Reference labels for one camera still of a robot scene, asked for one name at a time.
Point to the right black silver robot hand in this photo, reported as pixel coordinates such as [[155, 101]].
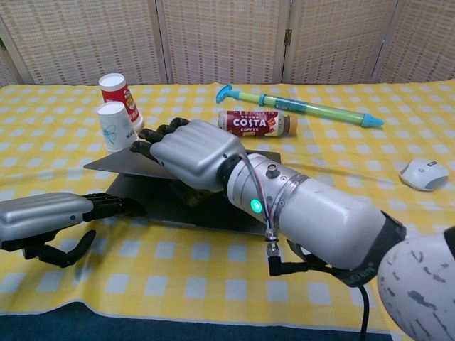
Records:
[[199, 152]]

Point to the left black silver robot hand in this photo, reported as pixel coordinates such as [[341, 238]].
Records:
[[39, 213]]

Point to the silver laptop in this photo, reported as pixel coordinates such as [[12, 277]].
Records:
[[128, 161]]

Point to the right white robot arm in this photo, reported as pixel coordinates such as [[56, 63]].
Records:
[[320, 220]]

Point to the Costa coffee bottle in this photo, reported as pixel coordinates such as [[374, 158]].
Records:
[[249, 122]]

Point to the white paper cup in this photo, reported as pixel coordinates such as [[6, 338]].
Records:
[[115, 128]]

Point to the red paper cup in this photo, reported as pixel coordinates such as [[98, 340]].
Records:
[[121, 94]]

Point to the green blue water pump toy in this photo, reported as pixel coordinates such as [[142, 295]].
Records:
[[302, 106]]

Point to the woven folding screen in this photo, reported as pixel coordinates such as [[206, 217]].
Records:
[[227, 39]]

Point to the yellow checkered tablecloth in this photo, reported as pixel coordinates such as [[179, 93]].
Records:
[[177, 277]]

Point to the white computer mouse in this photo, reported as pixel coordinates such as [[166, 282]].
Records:
[[423, 174]]

